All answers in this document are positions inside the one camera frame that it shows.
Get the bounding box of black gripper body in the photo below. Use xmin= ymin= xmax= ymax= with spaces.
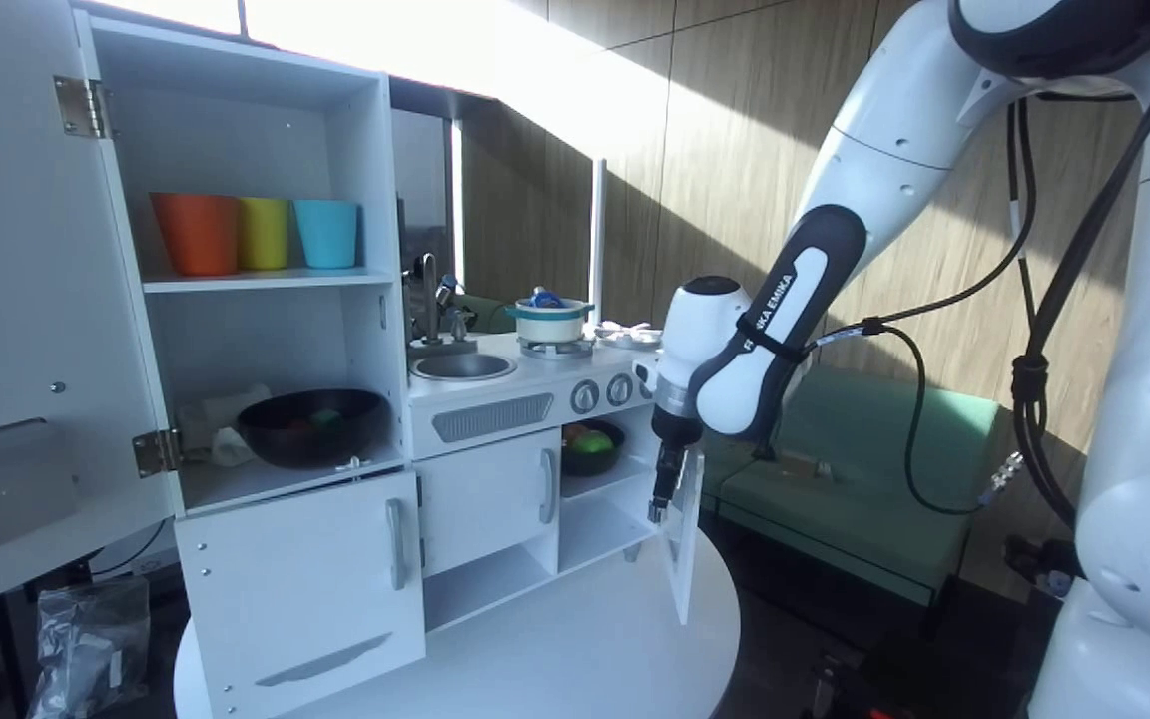
xmin=649 ymin=403 xmax=708 ymax=480

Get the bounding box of black bowl with green food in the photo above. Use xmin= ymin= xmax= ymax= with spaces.
xmin=560 ymin=414 xmax=629 ymax=483

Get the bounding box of small white cabinet door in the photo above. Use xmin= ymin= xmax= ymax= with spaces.
xmin=417 ymin=423 xmax=567 ymax=580

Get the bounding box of metal door hinge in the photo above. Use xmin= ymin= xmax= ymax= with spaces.
xmin=126 ymin=423 xmax=186 ymax=483
xmin=47 ymin=71 xmax=117 ymax=143

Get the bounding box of tall white cabinet door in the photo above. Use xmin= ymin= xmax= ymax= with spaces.
xmin=0 ymin=0 xmax=186 ymax=628

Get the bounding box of white pot with blue lid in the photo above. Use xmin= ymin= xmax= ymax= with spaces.
xmin=512 ymin=284 xmax=599 ymax=354

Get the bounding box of green padded bench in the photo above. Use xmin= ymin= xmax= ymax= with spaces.
xmin=703 ymin=364 xmax=1022 ymax=612

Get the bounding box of white toy kitchen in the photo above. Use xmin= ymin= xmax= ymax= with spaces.
xmin=70 ymin=4 xmax=669 ymax=719

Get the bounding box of green toy behind sink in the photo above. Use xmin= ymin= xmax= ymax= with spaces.
xmin=458 ymin=291 xmax=524 ymax=339

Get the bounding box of toy kitchen faucet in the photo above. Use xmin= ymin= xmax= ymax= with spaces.
xmin=405 ymin=243 xmax=467 ymax=358

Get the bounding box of black frying pan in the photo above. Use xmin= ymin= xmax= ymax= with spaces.
xmin=230 ymin=382 xmax=401 ymax=471

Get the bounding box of blue plastic cup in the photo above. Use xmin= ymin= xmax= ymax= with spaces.
xmin=286 ymin=194 xmax=367 ymax=276

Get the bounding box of green cup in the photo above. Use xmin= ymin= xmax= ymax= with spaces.
xmin=236 ymin=190 xmax=301 ymax=276

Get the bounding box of orange plastic cup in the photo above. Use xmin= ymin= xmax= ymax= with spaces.
xmin=149 ymin=187 xmax=247 ymax=284

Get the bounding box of clear plastic bag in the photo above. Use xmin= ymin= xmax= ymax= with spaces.
xmin=24 ymin=576 xmax=160 ymax=719

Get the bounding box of white vertical post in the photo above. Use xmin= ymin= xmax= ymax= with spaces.
xmin=584 ymin=155 xmax=610 ymax=331

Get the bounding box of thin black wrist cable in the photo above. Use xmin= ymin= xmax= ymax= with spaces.
xmin=805 ymin=94 xmax=1046 ymax=524

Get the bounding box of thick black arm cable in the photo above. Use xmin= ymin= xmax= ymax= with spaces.
xmin=1001 ymin=23 xmax=1150 ymax=539

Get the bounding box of white door with slot handle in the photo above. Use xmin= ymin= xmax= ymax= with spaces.
xmin=169 ymin=464 xmax=430 ymax=719

